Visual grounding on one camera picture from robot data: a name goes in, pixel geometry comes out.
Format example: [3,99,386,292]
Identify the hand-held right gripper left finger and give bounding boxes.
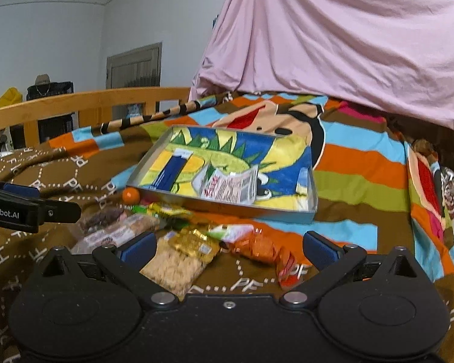
[40,232,179,307]

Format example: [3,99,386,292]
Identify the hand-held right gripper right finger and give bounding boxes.
[280,231,419,307]

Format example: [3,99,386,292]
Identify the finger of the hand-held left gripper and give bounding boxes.
[0,178,41,199]
[38,199,81,224]

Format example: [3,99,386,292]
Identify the dark brown snack packet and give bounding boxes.
[79,206,125,231]

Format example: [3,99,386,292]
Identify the beige nut packet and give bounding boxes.
[140,231,209,301]

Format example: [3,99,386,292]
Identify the orange snack packet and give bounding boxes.
[227,231,307,288]

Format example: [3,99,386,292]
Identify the green white snack packet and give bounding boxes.
[208,224,255,243]

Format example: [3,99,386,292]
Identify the grey box with colourful print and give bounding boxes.
[126,125,318,224]

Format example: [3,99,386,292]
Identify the pinkish clear cracker packet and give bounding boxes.
[71,214,161,256]

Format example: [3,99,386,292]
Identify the yellow green snack packet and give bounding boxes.
[147,202,193,220]

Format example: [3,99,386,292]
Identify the golden foil packet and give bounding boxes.
[166,229,220,263]

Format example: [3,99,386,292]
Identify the black plastic crate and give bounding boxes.
[26,81,75,101]
[38,113,75,142]

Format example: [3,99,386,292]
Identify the yellow bag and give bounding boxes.
[0,87,23,110]

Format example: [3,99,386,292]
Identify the colourful printed blanket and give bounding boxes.
[0,91,454,363]

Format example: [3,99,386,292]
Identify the white red-print packet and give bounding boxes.
[200,164,260,203]

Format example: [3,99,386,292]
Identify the striped rolled cloth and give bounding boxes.
[100,94,233,135]

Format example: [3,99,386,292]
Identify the grey door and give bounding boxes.
[106,42,163,90]

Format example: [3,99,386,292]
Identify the pink bed sheet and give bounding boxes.
[191,0,454,133]

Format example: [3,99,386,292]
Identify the wooden bed frame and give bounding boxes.
[0,87,192,148]

